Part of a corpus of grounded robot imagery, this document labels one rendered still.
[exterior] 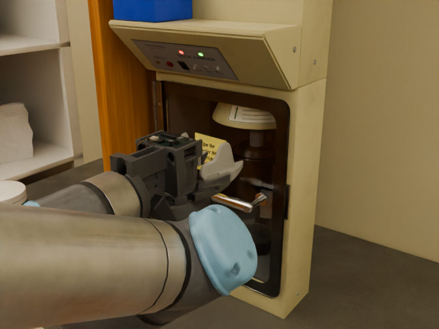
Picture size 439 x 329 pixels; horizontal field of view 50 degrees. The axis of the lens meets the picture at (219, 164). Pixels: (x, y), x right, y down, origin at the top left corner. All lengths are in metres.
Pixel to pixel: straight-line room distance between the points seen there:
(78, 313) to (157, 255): 0.07
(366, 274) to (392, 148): 0.31
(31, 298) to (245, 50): 0.53
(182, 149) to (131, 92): 0.44
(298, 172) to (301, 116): 0.10
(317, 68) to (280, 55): 0.14
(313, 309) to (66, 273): 0.79
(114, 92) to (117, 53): 0.08
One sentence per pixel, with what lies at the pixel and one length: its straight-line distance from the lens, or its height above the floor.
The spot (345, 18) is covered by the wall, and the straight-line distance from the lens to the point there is 1.21.
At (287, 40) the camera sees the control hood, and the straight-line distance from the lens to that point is 0.74.
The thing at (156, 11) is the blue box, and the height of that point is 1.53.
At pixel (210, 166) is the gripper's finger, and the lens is 0.64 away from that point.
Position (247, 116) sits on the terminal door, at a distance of 0.84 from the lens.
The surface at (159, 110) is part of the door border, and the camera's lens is 0.98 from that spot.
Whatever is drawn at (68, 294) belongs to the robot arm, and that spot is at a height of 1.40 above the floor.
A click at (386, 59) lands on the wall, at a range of 1.19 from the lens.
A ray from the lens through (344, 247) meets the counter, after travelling 1.26.
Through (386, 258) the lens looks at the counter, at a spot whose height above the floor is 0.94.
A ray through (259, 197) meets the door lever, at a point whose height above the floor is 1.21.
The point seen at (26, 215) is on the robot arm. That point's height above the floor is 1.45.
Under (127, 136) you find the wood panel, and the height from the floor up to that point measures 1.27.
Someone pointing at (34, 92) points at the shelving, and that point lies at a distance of 2.14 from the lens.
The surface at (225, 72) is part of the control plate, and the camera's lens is 0.81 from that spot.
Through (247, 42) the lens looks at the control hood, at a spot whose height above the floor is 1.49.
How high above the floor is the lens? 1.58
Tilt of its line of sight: 22 degrees down
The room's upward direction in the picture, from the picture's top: straight up
